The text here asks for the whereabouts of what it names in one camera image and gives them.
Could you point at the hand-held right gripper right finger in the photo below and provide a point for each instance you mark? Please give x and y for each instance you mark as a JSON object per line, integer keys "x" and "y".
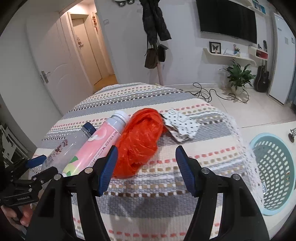
{"x": 185, "y": 169}

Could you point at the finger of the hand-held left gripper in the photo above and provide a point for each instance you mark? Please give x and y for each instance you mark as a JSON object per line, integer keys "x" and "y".
{"x": 46, "y": 175}
{"x": 34, "y": 161}

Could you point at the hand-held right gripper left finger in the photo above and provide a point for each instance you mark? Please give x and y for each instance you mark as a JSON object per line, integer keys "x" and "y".
{"x": 107, "y": 171}

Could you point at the pink plastic bottle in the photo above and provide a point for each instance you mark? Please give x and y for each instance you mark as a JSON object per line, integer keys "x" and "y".
{"x": 97, "y": 143}

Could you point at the clear bottle with blue cap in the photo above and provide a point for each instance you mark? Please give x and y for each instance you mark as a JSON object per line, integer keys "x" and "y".
{"x": 67, "y": 150}

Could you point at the orange plastic bag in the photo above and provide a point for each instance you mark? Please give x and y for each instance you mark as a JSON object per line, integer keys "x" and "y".
{"x": 138, "y": 141}

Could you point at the teal plastic basket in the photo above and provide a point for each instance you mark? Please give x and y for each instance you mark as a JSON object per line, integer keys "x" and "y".
{"x": 272, "y": 162}

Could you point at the person's left hand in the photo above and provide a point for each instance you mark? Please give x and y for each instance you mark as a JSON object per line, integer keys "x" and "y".
{"x": 26, "y": 215}

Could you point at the white rack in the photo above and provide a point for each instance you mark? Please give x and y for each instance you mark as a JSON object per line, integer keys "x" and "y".
{"x": 11, "y": 143}

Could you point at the polka dot wrapper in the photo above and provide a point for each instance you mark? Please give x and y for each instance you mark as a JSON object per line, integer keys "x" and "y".
{"x": 182, "y": 125}

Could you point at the pale coat rack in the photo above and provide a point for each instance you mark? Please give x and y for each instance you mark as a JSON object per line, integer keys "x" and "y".
{"x": 160, "y": 74}

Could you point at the white door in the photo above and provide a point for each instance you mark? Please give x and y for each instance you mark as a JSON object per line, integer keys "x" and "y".
{"x": 60, "y": 58}

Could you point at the green potted plant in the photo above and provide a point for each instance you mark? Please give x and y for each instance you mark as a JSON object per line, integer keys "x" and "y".
{"x": 238, "y": 75}

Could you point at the small grey metal object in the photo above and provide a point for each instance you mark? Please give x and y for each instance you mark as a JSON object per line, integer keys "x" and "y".
{"x": 291, "y": 135}

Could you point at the brown bag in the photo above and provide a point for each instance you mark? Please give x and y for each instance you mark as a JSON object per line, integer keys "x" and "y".
{"x": 151, "y": 59}

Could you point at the black guitar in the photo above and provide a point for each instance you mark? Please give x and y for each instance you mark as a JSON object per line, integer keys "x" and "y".
{"x": 262, "y": 80}

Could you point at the black bag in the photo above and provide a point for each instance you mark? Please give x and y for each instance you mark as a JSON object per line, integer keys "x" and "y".
{"x": 162, "y": 53}

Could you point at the low curved white shelf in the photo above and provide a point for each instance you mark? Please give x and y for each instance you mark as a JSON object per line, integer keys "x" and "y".
{"x": 231, "y": 56}

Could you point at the framed butterfly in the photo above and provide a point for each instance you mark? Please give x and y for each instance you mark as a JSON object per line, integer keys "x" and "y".
{"x": 215, "y": 47}

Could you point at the small card on shelf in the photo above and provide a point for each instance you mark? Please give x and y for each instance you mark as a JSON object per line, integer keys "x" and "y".
{"x": 227, "y": 51}

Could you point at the small flower ornament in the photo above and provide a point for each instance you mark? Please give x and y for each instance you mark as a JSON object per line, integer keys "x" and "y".
{"x": 236, "y": 50}

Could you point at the white and red box shelf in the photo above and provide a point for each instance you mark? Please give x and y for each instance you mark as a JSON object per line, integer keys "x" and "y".
{"x": 260, "y": 53}

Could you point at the red hanging decoration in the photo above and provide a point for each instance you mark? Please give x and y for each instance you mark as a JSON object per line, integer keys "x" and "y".
{"x": 95, "y": 24}

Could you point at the black coat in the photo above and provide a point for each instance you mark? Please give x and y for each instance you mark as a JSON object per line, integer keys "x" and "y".
{"x": 152, "y": 20}

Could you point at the black television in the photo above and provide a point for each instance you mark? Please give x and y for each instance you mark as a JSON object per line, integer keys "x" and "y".
{"x": 226, "y": 18}

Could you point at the long curved white shelf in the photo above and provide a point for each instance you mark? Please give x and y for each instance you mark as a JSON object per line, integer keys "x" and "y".
{"x": 248, "y": 2}

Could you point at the white light switch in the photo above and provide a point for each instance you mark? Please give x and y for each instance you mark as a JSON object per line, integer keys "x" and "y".
{"x": 106, "y": 21}

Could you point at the panda wall clock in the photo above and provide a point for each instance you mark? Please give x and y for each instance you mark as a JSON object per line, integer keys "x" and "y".
{"x": 121, "y": 2}

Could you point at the small teal wall box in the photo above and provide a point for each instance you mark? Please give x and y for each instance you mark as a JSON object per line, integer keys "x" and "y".
{"x": 259, "y": 6}

